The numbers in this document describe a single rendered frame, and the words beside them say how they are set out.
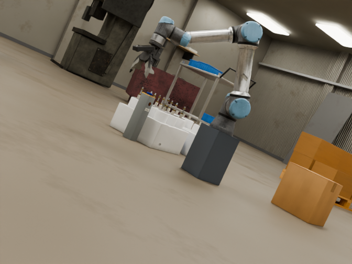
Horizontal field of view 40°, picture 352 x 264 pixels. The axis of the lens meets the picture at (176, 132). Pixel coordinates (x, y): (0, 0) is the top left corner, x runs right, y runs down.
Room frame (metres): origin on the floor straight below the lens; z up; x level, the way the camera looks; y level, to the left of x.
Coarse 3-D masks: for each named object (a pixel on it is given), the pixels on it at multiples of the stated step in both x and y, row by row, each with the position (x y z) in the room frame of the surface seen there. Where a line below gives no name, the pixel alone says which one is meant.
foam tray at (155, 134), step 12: (120, 108) 3.34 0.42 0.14; (132, 108) 3.30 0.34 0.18; (120, 120) 3.32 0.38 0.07; (156, 120) 3.19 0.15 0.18; (144, 132) 3.21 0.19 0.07; (156, 132) 3.17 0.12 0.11; (168, 132) 3.27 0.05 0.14; (180, 132) 3.39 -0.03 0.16; (144, 144) 3.19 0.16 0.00; (156, 144) 3.20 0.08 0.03; (168, 144) 3.32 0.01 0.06; (180, 144) 3.46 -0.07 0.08
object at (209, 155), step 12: (204, 132) 2.84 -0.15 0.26; (216, 132) 2.77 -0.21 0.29; (192, 144) 2.89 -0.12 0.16; (204, 144) 2.81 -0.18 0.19; (216, 144) 2.77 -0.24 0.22; (228, 144) 2.82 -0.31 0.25; (192, 156) 2.85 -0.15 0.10; (204, 156) 2.77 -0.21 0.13; (216, 156) 2.79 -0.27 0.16; (228, 156) 2.84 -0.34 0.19; (192, 168) 2.81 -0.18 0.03; (204, 168) 2.76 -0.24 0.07; (216, 168) 2.81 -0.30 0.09; (204, 180) 2.79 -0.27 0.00; (216, 180) 2.84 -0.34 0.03
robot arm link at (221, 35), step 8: (192, 32) 2.78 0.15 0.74; (200, 32) 2.78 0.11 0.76; (208, 32) 2.79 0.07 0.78; (216, 32) 2.79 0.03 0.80; (224, 32) 2.80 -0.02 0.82; (232, 32) 2.79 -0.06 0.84; (192, 40) 2.78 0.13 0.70; (200, 40) 2.79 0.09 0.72; (208, 40) 2.80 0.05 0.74; (216, 40) 2.81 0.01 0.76; (224, 40) 2.82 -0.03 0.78; (232, 40) 2.81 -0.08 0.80
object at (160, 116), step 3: (156, 111) 3.25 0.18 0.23; (159, 111) 3.22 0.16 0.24; (162, 111) 3.23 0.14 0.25; (156, 114) 3.23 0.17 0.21; (159, 114) 3.22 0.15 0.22; (162, 114) 3.22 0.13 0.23; (165, 114) 3.23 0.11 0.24; (168, 114) 3.25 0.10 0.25; (153, 117) 3.24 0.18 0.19; (156, 117) 3.23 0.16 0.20; (159, 117) 3.22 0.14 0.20; (162, 117) 3.22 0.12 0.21; (165, 117) 3.23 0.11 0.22; (159, 120) 3.22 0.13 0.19; (162, 120) 3.23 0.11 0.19; (165, 120) 3.24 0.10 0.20; (165, 123) 3.25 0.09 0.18
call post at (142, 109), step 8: (144, 96) 3.11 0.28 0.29; (144, 104) 3.10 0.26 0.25; (136, 112) 3.11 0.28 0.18; (144, 112) 3.11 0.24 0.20; (136, 120) 3.10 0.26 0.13; (144, 120) 3.14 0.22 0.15; (128, 128) 3.12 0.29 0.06; (136, 128) 3.10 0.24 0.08; (128, 136) 3.10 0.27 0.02; (136, 136) 3.14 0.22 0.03
